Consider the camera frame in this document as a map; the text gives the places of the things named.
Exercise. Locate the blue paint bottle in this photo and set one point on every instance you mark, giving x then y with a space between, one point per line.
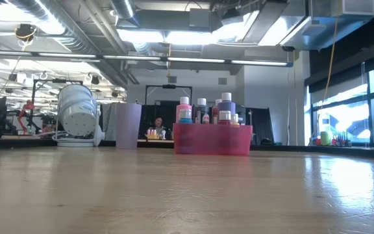
185 117

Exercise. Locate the tall pink paint bottle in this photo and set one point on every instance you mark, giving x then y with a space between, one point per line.
183 102

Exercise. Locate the tall grey paint bottle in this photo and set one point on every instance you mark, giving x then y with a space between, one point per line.
200 109

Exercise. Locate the person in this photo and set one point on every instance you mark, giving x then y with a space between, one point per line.
158 125

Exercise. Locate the pink plastic bin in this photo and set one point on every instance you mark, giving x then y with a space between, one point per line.
213 141

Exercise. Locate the long ceiling light bar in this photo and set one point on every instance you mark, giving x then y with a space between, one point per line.
200 59

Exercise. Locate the lavender plastic cup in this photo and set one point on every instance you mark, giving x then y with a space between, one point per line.
128 126

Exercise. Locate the colourful small toys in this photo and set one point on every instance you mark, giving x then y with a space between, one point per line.
339 142

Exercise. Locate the black ceiling device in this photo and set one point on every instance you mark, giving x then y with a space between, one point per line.
24 31

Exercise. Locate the white ceiling box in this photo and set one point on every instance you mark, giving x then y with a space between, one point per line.
356 8

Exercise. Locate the silver ventilation duct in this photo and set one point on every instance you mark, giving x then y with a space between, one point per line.
44 13
123 8

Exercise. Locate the black aluminium table frame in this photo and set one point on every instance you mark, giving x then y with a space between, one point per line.
336 151

